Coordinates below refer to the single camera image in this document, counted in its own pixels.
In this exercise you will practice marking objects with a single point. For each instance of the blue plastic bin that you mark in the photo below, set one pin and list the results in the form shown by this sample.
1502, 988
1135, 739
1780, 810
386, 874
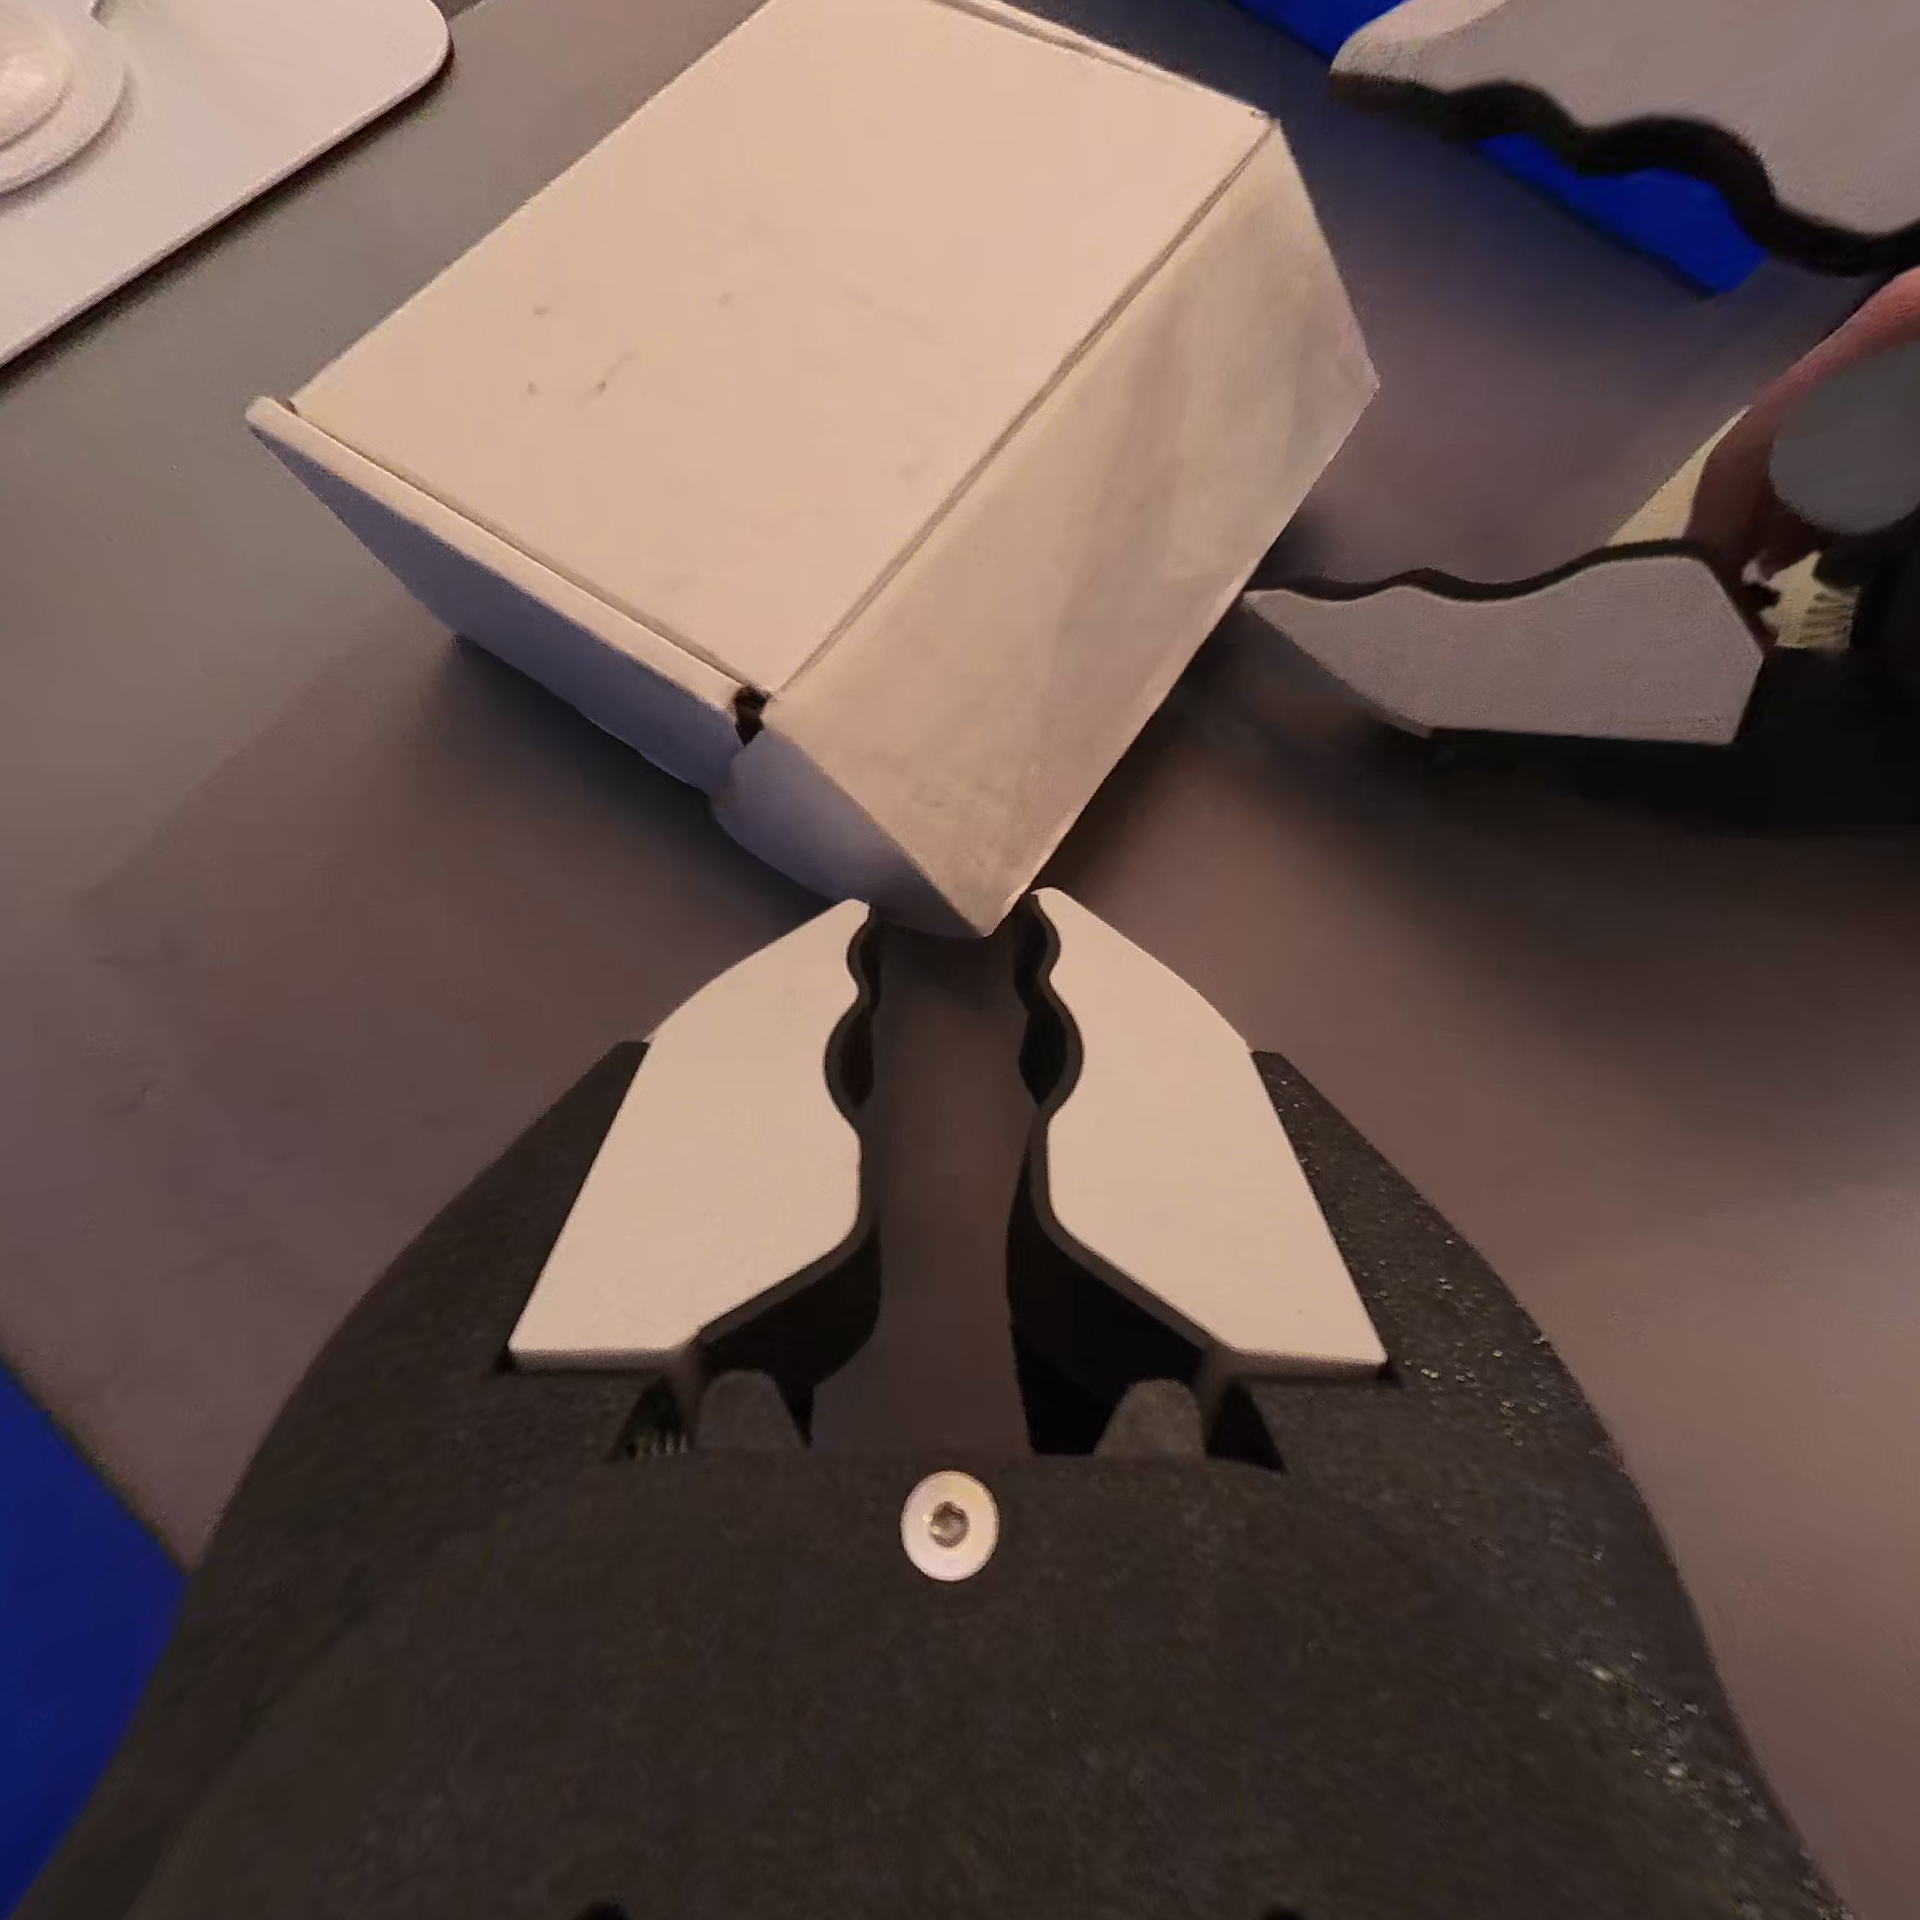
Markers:
61, 1652
1650, 226

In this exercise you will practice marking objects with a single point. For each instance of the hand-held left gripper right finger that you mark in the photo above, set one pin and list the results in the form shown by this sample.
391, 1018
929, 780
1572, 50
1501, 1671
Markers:
1185, 1202

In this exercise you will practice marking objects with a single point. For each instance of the person's right hand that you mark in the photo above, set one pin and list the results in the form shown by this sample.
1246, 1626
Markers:
1829, 352

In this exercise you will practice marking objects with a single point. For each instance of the document stand with white base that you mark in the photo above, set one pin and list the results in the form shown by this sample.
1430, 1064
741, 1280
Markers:
301, 120

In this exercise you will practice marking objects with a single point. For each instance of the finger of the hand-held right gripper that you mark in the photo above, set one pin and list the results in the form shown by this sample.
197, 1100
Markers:
1575, 662
1724, 60

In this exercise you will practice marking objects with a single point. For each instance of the white cardboard mailer box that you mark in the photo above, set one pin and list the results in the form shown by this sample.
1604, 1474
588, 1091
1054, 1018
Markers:
750, 375

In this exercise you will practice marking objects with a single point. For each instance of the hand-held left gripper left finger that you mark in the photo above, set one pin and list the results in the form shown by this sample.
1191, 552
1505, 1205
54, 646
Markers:
720, 1202

